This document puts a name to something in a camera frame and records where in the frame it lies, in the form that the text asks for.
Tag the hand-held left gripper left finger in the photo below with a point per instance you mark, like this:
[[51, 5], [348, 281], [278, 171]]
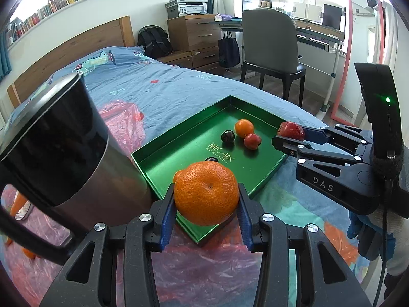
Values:
[[166, 224]]

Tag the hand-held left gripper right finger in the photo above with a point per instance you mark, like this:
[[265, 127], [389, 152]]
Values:
[[245, 227]]

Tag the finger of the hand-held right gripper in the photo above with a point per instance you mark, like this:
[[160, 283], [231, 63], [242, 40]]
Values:
[[284, 144], [338, 132]]

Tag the red strawberry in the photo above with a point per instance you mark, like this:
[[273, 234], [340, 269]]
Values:
[[292, 129]]

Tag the small red apple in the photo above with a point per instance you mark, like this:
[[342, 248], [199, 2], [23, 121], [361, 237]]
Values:
[[252, 141]]

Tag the large mandarin orange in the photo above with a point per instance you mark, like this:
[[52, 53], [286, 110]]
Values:
[[206, 192]]

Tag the dark cherry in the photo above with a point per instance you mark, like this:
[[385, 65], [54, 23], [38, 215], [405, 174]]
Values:
[[211, 159]]

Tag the green tray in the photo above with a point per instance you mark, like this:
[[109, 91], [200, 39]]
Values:
[[188, 140]]

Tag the person's right forearm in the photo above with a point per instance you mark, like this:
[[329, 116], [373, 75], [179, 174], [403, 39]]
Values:
[[399, 249]]

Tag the person's right hand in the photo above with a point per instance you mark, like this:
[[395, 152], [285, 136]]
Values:
[[370, 243]]

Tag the small orange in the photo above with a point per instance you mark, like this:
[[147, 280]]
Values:
[[244, 128]]

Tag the dark plum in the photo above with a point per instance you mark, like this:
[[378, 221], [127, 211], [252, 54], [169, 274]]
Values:
[[228, 135]]

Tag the pink plastic sheet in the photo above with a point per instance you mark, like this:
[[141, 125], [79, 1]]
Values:
[[204, 271]]

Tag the stainless steel cup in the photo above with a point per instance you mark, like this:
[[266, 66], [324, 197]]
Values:
[[105, 172]]

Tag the pink framed mirror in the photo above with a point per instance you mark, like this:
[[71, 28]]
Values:
[[348, 44]]

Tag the study desk with hutch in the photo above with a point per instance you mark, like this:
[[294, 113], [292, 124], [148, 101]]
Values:
[[316, 36]]

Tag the grey chair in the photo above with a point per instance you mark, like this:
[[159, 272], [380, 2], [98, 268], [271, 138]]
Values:
[[268, 38]]

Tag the dark tote bag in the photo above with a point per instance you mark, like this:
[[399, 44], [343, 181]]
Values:
[[228, 52]]

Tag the low wooden nightstand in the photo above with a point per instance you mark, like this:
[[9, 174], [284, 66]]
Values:
[[204, 59]]

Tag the dark monitor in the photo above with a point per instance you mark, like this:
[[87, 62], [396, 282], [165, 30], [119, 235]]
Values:
[[332, 16]]

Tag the person's dark clothing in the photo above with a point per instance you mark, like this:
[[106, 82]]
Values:
[[396, 287]]

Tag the bed with blue cover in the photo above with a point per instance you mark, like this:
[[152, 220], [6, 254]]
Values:
[[179, 83]]

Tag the purple tissue pack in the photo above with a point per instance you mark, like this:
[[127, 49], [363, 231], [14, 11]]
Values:
[[225, 17]]

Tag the wooden dresser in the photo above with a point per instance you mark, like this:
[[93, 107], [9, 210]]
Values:
[[195, 33]]

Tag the white plate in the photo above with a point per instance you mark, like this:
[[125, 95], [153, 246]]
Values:
[[25, 213]]

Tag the carrot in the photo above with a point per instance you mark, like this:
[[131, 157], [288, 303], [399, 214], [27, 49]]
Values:
[[18, 203]]

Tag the black backpack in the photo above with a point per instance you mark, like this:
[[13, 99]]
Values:
[[155, 43]]

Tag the white printer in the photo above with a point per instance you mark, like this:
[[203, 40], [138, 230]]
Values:
[[188, 8]]

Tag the wooden bed headboard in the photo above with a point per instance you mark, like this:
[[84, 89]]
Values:
[[70, 51]]

